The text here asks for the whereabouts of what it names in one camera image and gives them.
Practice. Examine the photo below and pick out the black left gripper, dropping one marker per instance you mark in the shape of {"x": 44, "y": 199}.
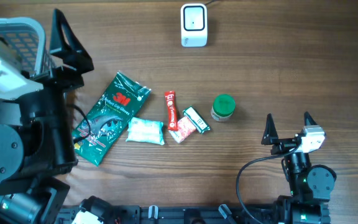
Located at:
{"x": 76, "y": 56}

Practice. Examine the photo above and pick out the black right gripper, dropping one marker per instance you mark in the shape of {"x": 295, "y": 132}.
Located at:
{"x": 270, "y": 137}

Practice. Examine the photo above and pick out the green 3M gloves packet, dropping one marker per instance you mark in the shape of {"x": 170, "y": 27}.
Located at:
{"x": 109, "y": 117}

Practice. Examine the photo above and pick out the green lid jar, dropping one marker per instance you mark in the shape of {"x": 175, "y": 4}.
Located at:
{"x": 223, "y": 107}

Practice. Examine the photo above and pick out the red coffee stick sachet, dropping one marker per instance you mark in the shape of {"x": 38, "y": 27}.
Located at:
{"x": 172, "y": 111}

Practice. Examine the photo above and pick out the red white small box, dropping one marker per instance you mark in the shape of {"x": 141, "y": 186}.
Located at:
{"x": 185, "y": 128}

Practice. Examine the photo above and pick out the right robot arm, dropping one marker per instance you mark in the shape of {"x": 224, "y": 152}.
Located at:
{"x": 310, "y": 185}

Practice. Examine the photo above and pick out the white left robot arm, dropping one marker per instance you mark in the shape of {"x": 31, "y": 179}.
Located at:
{"x": 36, "y": 145}

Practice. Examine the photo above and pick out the white barcode scanner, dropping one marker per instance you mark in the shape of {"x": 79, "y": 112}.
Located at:
{"x": 194, "y": 25}

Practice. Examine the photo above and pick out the grey plastic shopping basket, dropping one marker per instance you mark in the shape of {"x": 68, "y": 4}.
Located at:
{"x": 26, "y": 37}

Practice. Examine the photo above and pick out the teal tissue pack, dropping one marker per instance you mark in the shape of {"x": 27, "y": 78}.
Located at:
{"x": 142, "y": 130}

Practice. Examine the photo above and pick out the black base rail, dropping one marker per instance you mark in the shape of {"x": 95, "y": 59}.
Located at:
{"x": 140, "y": 215}

